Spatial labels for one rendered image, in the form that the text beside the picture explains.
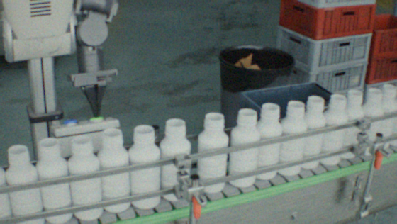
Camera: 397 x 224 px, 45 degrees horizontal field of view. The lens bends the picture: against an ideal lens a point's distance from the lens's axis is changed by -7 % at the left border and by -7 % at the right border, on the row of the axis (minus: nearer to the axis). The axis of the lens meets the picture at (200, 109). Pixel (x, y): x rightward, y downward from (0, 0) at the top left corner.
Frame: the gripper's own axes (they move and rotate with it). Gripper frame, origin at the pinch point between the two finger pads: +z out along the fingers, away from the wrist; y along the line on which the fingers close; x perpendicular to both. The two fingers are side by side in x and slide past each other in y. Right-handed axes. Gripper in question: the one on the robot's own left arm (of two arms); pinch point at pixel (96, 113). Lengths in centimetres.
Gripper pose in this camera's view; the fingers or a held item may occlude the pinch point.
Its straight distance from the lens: 110.4
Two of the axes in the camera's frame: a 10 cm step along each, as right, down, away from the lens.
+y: 9.1, -1.4, 3.9
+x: -4.0, -0.7, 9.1
